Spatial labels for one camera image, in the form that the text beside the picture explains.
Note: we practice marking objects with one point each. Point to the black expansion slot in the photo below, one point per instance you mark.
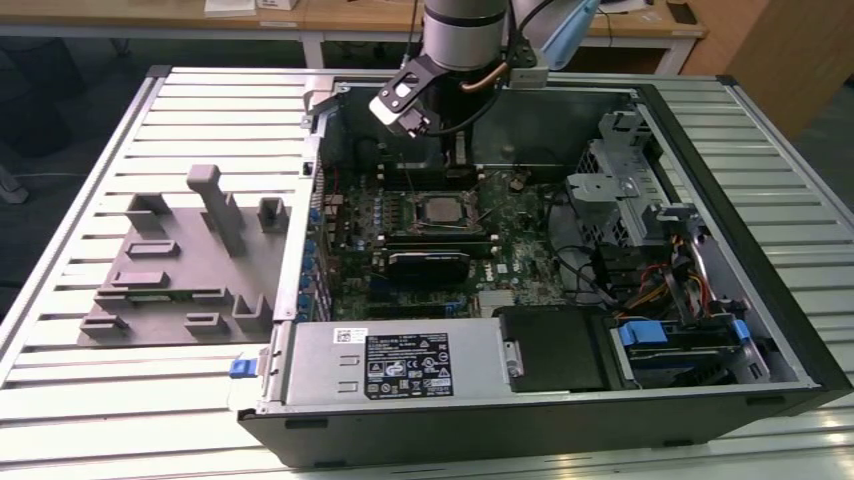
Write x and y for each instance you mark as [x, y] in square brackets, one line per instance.
[407, 311]

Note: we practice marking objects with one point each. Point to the green RAM stick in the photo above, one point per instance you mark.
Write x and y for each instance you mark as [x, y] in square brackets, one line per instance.
[173, 298]

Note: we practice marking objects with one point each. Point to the grey parts rack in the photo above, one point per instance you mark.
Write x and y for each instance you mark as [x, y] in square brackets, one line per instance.
[200, 240]

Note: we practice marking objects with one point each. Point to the RAM slot black clips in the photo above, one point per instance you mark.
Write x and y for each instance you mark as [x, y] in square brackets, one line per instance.
[433, 236]
[433, 245]
[429, 173]
[429, 184]

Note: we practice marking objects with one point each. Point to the green motherboard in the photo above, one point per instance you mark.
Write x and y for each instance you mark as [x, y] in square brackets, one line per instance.
[527, 255]

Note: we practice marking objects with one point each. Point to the round coin battery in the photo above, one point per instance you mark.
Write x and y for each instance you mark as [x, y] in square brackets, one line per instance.
[515, 183]

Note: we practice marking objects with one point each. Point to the black round speaker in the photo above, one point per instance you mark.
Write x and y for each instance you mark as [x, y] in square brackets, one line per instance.
[365, 150]

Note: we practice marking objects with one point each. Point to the blue disk carrier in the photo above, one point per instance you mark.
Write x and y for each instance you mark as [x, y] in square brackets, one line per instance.
[640, 334]

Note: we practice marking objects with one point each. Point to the small silver heatsink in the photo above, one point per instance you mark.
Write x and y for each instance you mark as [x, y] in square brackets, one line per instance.
[496, 303]

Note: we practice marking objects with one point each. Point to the black phone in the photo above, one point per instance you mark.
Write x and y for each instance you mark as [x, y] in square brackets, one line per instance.
[682, 12]

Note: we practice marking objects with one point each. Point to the metal drive cage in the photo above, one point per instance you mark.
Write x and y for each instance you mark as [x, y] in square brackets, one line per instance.
[600, 195]

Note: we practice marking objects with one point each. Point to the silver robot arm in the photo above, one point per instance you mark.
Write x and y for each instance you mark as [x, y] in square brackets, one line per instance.
[463, 40]

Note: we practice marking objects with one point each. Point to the CPU socket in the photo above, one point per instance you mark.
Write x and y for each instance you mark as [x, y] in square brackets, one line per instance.
[453, 230]

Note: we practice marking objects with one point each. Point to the silver square CPU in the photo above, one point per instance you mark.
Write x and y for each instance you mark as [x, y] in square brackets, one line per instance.
[447, 210]

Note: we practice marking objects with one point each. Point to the white box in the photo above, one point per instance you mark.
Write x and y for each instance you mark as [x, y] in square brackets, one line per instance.
[229, 6]
[276, 4]

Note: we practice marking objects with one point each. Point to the silver power supply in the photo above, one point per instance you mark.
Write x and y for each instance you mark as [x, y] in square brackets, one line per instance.
[320, 360]

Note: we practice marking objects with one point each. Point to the wooden desk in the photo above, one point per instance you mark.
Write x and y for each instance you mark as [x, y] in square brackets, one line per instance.
[100, 20]

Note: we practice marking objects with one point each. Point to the black plastic shroud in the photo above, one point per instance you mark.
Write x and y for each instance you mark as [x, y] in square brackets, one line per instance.
[554, 350]

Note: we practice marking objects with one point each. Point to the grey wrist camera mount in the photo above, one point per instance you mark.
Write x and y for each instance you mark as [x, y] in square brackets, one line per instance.
[530, 77]

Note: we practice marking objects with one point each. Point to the blue plastic tab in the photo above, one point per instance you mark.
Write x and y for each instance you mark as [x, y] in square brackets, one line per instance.
[739, 332]

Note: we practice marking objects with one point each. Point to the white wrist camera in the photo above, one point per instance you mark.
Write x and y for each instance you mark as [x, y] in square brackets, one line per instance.
[400, 100]

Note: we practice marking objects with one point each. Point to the wooden cabinet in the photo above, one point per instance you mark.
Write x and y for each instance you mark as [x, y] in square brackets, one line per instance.
[787, 60]

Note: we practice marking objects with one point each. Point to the black PC case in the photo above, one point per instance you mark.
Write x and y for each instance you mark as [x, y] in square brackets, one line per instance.
[467, 440]

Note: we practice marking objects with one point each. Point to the black graphics card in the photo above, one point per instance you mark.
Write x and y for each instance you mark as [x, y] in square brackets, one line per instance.
[427, 270]

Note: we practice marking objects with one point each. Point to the blue case latch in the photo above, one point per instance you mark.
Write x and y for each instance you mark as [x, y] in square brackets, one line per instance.
[241, 367]

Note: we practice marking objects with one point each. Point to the grey chair leg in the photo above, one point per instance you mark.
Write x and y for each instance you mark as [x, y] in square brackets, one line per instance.
[13, 187]

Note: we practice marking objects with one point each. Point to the metal locking lever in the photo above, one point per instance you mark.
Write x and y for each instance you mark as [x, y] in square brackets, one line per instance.
[487, 215]
[407, 176]

